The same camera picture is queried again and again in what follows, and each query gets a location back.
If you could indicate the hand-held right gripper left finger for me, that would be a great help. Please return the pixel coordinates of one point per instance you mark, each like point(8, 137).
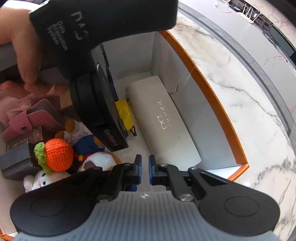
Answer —
point(138, 169)

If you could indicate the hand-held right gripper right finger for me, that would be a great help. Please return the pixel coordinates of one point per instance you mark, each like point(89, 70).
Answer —
point(152, 170)

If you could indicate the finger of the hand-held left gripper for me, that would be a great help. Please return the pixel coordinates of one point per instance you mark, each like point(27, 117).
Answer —
point(111, 89)

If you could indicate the yellow round tape measure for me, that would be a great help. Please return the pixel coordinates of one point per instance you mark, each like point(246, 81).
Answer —
point(122, 111)

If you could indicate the white glasses case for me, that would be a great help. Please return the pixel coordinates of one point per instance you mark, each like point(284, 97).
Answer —
point(157, 111)

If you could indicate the orange storage box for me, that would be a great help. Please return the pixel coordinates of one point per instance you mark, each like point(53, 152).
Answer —
point(161, 69)

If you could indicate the duck plush toy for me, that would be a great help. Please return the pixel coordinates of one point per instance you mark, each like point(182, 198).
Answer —
point(85, 143)

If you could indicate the orange crochet toy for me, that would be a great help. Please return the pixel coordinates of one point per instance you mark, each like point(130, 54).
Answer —
point(57, 154)

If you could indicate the brown card box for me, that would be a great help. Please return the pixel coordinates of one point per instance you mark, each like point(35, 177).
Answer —
point(34, 135)

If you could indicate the white bunny plush toy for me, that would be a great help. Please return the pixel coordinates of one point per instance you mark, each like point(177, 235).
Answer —
point(44, 179)

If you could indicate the pink card wallet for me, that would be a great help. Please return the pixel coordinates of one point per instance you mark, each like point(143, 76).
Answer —
point(16, 126)

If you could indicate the dark grey box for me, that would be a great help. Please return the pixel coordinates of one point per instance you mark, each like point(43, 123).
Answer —
point(16, 162)

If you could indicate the person's left hand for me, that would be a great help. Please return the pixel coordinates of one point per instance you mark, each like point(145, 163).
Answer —
point(20, 34)

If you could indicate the white router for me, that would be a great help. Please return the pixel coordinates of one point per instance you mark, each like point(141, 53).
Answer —
point(253, 19)

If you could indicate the white marble tv cabinet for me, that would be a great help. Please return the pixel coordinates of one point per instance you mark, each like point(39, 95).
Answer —
point(266, 46)

